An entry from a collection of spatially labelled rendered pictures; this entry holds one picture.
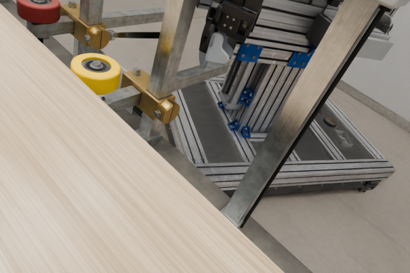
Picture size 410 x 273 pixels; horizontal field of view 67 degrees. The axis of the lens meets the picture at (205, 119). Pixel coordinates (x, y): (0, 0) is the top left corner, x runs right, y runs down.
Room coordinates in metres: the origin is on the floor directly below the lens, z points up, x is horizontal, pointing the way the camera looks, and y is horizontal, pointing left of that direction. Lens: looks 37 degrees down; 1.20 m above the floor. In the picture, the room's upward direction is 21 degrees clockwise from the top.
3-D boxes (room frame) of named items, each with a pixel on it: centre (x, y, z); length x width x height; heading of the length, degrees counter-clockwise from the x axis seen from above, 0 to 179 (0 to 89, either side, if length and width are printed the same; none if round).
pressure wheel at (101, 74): (0.42, 0.20, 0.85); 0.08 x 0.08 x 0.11
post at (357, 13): (0.39, -0.12, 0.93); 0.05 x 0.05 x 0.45; 61
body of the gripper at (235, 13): (0.57, 0.02, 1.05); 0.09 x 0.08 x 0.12; 83
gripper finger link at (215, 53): (0.56, 0.03, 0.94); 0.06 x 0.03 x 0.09; 83
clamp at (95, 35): (0.64, 0.35, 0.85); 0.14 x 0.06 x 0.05; 61
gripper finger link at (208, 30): (0.55, 0.05, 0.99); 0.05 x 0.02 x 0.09; 173
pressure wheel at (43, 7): (0.57, 0.41, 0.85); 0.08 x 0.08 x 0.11
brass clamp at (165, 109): (0.53, 0.13, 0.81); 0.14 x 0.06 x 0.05; 61
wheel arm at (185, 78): (0.60, 0.11, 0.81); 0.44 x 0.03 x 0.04; 151
